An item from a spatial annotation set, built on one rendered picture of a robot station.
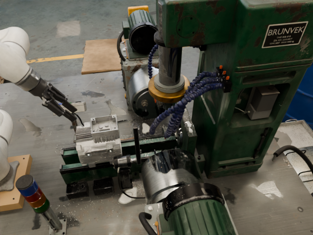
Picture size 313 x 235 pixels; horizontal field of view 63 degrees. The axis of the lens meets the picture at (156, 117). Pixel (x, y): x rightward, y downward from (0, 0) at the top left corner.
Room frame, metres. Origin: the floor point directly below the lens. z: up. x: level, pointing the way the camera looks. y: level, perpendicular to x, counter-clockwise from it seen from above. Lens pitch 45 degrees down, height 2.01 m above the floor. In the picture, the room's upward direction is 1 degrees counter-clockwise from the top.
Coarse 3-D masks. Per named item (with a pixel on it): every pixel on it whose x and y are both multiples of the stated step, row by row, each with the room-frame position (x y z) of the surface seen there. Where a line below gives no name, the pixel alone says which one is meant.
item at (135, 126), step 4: (132, 124) 0.71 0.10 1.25; (136, 124) 0.71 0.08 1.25; (136, 128) 0.69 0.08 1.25; (136, 132) 0.69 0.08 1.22; (136, 136) 0.69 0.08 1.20; (136, 140) 0.69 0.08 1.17; (136, 144) 0.69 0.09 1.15; (136, 148) 0.69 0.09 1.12; (136, 152) 0.69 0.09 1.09; (140, 152) 0.70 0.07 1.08; (136, 156) 0.69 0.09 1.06; (140, 156) 0.69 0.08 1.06; (136, 160) 0.69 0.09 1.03; (140, 160) 0.69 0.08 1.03
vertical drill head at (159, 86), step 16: (160, 16) 0.84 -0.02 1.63; (160, 32) 0.84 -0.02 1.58; (160, 48) 0.84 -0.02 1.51; (176, 48) 0.82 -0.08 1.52; (160, 64) 0.84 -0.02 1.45; (176, 64) 0.83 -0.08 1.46; (160, 80) 0.84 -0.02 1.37; (176, 80) 0.83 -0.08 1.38; (160, 96) 0.79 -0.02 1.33; (176, 96) 0.78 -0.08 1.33
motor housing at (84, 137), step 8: (80, 128) 0.83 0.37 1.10; (88, 128) 0.83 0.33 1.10; (80, 136) 0.78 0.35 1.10; (88, 136) 0.78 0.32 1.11; (80, 144) 0.75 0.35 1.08; (88, 144) 0.75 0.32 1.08; (96, 144) 0.75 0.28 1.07; (104, 144) 0.76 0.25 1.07; (120, 144) 0.76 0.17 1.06; (80, 152) 0.72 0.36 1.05; (96, 152) 0.72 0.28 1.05; (104, 152) 0.73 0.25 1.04; (112, 152) 0.73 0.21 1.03; (120, 152) 0.74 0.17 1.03; (80, 160) 0.70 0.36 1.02; (88, 160) 0.71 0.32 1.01; (96, 160) 0.71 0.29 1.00; (104, 160) 0.73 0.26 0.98
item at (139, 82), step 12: (144, 72) 1.19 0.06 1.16; (156, 72) 1.20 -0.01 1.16; (132, 84) 1.15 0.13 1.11; (144, 84) 1.09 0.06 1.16; (132, 96) 1.06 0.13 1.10; (144, 96) 1.06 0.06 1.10; (132, 108) 1.05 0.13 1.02; (144, 108) 1.05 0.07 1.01; (156, 108) 1.07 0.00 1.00; (168, 108) 1.08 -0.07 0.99
